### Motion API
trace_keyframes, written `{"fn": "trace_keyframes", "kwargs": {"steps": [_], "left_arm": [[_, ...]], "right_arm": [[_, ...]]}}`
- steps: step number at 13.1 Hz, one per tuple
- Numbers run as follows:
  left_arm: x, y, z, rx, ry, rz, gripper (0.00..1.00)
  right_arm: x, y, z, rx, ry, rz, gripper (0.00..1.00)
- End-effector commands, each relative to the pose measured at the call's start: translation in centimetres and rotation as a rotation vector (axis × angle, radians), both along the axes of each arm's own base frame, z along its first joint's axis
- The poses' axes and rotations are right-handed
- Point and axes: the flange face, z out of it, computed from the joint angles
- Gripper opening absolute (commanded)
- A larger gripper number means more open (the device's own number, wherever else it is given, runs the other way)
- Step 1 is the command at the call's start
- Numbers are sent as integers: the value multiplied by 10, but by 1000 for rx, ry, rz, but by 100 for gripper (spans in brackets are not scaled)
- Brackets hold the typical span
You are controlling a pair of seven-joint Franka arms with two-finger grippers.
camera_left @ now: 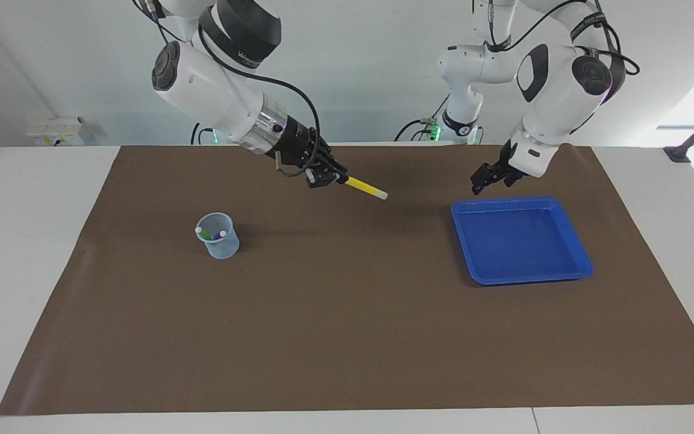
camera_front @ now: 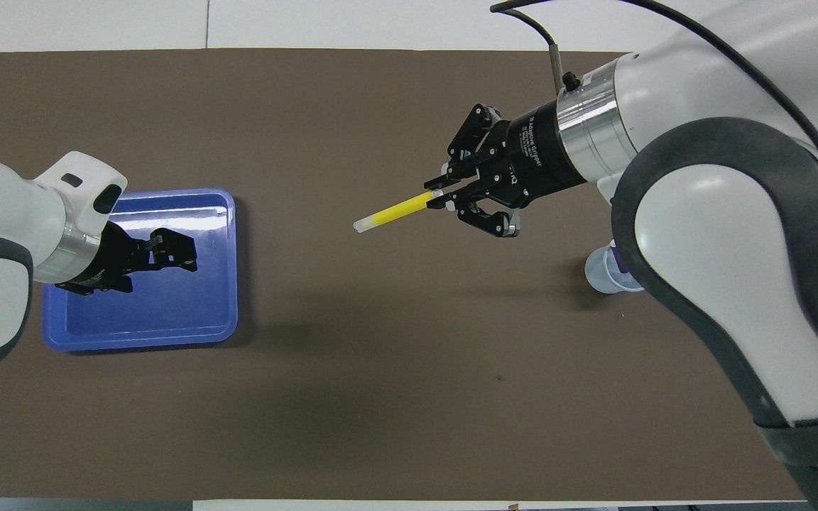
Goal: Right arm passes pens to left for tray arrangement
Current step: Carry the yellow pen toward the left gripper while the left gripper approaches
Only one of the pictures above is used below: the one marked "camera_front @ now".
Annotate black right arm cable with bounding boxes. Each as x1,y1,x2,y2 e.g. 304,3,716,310
491,0,818,164

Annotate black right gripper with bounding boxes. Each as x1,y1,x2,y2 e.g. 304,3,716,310
427,99,587,238

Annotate yellow pen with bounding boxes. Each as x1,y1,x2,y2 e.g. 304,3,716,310
353,189,444,234

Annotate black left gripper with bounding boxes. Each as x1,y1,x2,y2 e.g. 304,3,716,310
54,221,199,295

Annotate brown table mat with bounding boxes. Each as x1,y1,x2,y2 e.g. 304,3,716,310
0,48,807,502

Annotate blue plastic tray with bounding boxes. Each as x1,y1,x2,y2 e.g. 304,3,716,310
41,187,239,353

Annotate translucent plastic cup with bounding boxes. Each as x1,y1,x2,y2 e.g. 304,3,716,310
584,238,645,295

